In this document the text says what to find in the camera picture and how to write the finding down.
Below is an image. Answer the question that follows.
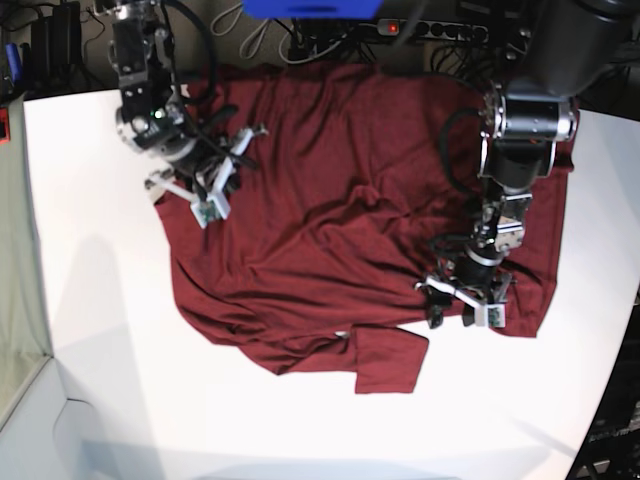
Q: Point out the blue handle at left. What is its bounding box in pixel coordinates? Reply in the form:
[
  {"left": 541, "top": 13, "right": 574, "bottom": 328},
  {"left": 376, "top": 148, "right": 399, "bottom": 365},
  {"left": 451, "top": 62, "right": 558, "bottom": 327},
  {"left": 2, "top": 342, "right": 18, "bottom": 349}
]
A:
[{"left": 5, "top": 43, "right": 23, "bottom": 84}]

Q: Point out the black power strip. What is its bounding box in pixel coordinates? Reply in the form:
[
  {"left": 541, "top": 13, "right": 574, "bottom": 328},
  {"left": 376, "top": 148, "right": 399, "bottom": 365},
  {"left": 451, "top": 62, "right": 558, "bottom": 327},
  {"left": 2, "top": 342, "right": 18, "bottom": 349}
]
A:
[{"left": 376, "top": 18, "right": 489, "bottom": 45}]

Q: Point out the red box at left edge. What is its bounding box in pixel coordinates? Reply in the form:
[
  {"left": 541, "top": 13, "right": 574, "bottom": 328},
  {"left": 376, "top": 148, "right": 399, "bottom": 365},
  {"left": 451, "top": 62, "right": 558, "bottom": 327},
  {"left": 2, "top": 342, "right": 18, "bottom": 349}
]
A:
[{"left": 0, "top": 107, "right": 11, "bottom": 144}]

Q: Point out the white cable loop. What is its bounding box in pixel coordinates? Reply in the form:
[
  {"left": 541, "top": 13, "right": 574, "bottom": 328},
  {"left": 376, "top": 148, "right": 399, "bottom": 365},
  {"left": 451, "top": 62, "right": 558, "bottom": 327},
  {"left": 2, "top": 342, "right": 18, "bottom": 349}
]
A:
[{"left": 209, "top": 9, "right": 346, "bottom": 64}]

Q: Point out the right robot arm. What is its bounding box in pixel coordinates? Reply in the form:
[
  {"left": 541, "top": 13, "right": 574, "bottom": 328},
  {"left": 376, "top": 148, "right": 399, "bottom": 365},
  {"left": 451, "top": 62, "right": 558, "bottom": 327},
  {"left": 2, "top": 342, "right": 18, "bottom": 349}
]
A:
[{"left": 94, "top": 1, "right": 268, "bottom": 228}]

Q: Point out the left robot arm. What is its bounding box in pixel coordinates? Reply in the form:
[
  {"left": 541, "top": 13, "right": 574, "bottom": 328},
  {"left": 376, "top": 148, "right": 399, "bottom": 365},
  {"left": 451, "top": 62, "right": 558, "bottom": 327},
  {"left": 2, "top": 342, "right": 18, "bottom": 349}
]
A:
[{"left": 415, "top": 1, "right": 639, "bottom": 329}]

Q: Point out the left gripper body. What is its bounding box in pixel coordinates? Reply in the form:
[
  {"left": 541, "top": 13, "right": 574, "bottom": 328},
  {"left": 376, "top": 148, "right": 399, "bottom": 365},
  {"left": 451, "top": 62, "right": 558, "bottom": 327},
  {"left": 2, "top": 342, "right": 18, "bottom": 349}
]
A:
[{"left": 414, "top": 254, "right": 513, "bottom": 329}]

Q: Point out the blue box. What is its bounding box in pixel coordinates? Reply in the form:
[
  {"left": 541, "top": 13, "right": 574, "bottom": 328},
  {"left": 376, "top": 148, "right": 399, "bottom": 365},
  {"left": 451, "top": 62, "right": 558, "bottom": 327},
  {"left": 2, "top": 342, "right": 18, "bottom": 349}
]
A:
[{"left": 242, "top": 0, "right": 382, "bottom": 19}]

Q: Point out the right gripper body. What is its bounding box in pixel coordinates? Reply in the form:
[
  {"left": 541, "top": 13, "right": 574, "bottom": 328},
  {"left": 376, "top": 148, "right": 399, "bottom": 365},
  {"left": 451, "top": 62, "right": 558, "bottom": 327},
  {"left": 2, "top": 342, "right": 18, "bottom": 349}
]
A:
[{"left": 144, "top": 124, "right": 268, "bottom": 229}]

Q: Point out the dark red t-shirt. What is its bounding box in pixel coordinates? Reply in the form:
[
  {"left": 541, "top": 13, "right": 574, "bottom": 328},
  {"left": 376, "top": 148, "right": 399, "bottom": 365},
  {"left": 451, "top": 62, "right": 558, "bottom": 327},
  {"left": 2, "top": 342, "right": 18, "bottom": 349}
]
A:
[{"left": 152, "top": 62, "right": 576, "bottom": 396}]

